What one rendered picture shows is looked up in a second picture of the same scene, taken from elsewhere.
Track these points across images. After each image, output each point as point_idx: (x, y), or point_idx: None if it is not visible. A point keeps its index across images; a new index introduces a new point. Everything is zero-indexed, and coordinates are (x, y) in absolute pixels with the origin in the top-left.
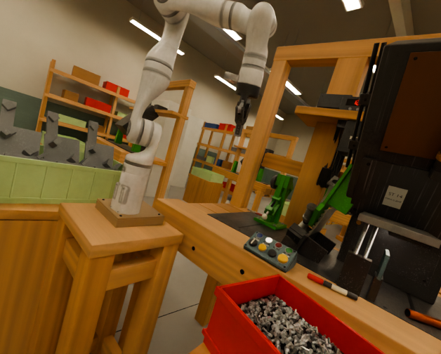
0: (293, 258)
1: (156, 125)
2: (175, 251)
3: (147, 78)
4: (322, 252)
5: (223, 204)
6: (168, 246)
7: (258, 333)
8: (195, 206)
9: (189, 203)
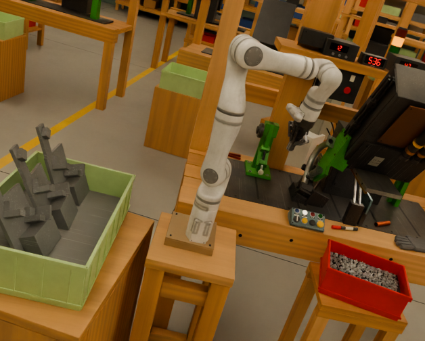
0: (324, 220)
1: (228, 162)
2: None
3: (231, 132)
4: (325, 199)
5: (190, 155)
6: None
7: (358, 279)
8: (193, 183)
9: (184, 181)
